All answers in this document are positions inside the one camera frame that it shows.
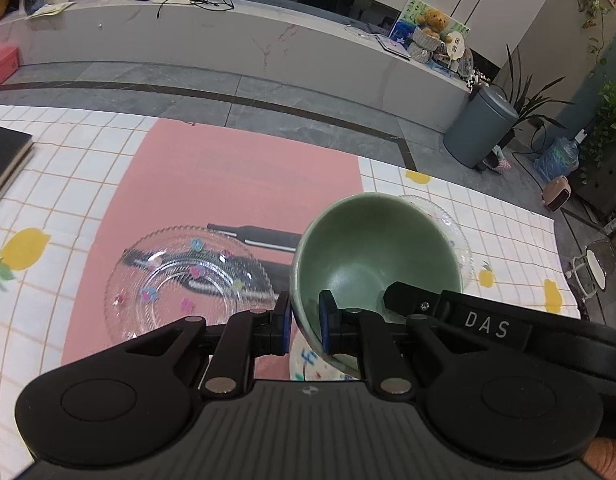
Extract green bamboo painting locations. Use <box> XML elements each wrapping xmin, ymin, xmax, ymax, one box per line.
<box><xmin>389</xmin><ymin>0</ymin><xmax>471</xmax><ymax>46</ymax></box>

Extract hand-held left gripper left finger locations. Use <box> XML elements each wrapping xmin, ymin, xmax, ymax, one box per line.
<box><xmin>125</xmin><ymin>290</ymin><xmax>293</xmax><ymax>394</ymax></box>

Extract black cables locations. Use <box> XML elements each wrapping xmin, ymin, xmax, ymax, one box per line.
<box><xmin>155</xmin><ymin>0</ymin><xmax>236</xmax><ymax>19</ymax></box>

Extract clear glass plate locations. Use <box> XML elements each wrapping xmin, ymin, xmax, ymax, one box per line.
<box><xmin>398</xmin><ymin>194</ymin><xmax>472</xmax><ymax>294</ymax></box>
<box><xmin>104</xmin><ymin>224</ymin><xmax>279</xmax><ymax>346</ymax></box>

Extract black slim tool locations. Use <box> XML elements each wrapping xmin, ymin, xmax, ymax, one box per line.
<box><xmin>206</xmin><ymin>222</ymin><xmax>299</xmax><ymax>253</ymax></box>

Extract pink storage box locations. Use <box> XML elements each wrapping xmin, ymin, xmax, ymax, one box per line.
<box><xmin>0</xmin><ymin>41</ymin><xmax>20</xmax><ymax>86</ymax></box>

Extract grey trash bin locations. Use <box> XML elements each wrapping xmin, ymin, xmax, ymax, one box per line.
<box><xmin>443</xmin><ymin>85</ymin><xmax>519</xmax><ymax>170</ymax></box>

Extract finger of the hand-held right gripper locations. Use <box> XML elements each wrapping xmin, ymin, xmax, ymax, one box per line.
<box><xmin>383</xmin><ymin>282</ymin><xmax>443</xmax><ymax>322</ymax></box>

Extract white metal stool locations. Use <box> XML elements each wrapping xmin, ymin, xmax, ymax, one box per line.
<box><xmin>568</xmin><ymin>240</ymin><xmax>616</xmax><ymax>306</ymax></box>

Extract long-leaf potted plant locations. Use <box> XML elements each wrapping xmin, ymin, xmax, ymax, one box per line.
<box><xmin>498</xmin><ymin>45</ymin><xmax>578</xmax><ymax>137</ymax></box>

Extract hanging vine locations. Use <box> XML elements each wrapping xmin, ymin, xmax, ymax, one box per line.
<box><xmin>570</xmin><ymin>0</ymin><xmax>611</xmax><ymax>77</ymax></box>

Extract round white hand fan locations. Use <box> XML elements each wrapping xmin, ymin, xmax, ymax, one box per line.
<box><xmin>445</xmin><ymin>30</ymin><xmax>468</xmax><ymax>71</ymax></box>

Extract black notebook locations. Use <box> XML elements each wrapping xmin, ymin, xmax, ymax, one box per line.
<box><xmin>0</xmin><ymin>122</ymin><xmax>35</xmax><ymax>216</ymax></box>

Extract loose papers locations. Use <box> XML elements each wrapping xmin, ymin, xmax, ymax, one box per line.
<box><xmin>28</xmin><ymin>2</ymin><xmax>78</xmax><ymax>19</ymax></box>

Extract green ceramic bowl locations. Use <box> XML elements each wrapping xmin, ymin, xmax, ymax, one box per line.
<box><xmin>290</xmin><ymin>192</ymin><xmax>463</xmax><ymax>381</ymax></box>

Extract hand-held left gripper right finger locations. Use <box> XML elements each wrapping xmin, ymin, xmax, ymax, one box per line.
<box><xmin>318</xmin><ymin>289</ymin><xmax>483</xmax><ymax>396</ymax></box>

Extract floor power cable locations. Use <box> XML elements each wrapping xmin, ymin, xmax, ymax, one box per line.
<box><xmin>510</xmin><ymin>120</ymin><xmax>549</xmax><ymax>182</ymax></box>

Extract white tablet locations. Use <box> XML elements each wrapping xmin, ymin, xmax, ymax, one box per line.
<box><xmin>373</xmin><ymin>35</ymin><xmax>414</xmax><ymax>61</ymax></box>

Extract pink slippers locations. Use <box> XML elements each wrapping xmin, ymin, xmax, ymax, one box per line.
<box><xmin>485</xmin><ymin>145</ymin><xmax>513</xmax><ymax>174</ymax></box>

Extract brown teddy bear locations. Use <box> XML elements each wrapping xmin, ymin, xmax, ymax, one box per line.
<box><xmin>417</xmin><ymin>9</ymin><xmax>451</xmax><ymax>36</ymax></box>

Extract bushy green plant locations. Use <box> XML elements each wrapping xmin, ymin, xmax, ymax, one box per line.
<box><xmin>575</xmin><ymin>80</ymin><xmax>616</xmax><ymax>216</ymax></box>

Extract pink heater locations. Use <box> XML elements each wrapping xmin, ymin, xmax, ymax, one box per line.
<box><xmin>544</xmin><ymin>176</ymin><xmax>581</xmax><ymax>212</ymax></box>

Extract patterned display plate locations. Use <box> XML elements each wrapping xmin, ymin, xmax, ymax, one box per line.
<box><xmin>455</xmin><ymin>47</ymin><xmax>475</xmax><ymax>81</ymax></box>

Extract pink table mat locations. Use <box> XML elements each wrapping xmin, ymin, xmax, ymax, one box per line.
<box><xmin>60</xmin><ymin>117</ymin><xmax>366</xmax><ymax>381</ymax></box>

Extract white knit basket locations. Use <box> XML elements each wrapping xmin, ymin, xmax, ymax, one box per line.
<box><xmin>407</xmin><ymin>27</ymin><xmax>441</xmax><ymax>64</ymax></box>

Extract blue water jug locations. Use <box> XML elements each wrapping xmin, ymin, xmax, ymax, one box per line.
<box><xmin>532</xmin><ymin>136</ymin><xmax>581</xmax><ymax>184</ymax></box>

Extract white fruit-printed plate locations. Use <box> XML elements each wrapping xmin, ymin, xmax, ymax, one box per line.
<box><xmin>289</xmin><ymin>332</ymin><xmax>361</xmax><ymax>384</ymax></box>

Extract person's right hand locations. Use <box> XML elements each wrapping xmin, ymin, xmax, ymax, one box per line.
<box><xmin>582</xmin><ymin>437</ymin><xmax>616</xmax><ymax>480</ymax></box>

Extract white marble tv cabinet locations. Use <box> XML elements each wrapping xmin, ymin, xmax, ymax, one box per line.
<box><xmin>0</xmin><ymin>0</ymin><xmax>483</xmax><ymax>133</ymax></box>

